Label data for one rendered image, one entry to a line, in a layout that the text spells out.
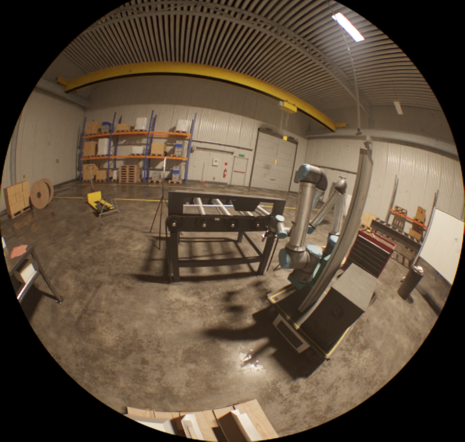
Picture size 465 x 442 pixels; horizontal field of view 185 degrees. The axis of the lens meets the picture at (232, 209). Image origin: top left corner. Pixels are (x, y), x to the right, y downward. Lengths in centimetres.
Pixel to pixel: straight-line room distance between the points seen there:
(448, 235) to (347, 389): 358
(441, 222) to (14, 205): 1180
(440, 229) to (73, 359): 595
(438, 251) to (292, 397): 398
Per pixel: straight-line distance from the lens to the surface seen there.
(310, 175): 97
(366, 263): 270
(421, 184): 1070
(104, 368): 169
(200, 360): 149
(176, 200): 140
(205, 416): 119
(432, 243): 457
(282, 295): 161
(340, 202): 162
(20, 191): 737
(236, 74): 848
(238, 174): 1104
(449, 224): 451
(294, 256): 101
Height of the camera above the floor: 145
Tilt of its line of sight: 17 degrees down
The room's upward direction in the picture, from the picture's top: 9 degrees clockwise
